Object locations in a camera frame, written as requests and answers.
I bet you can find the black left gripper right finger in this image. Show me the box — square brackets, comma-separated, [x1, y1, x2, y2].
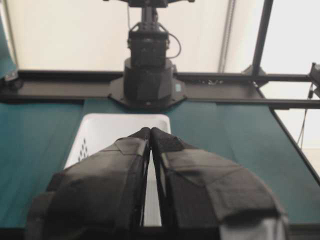
[150, 127, 289, 240]

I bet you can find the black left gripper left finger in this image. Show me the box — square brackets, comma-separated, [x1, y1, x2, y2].
[26, 127, 151, 240]

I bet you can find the white plastic basket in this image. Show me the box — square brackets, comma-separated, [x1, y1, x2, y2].
[64, 113, 171, 227]

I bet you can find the black metal frame rail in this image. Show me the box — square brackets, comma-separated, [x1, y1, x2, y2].
[0, 70, 320, 110]

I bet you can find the black vertical frame post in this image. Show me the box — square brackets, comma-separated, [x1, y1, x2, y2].
[252, 0, 274, 76]

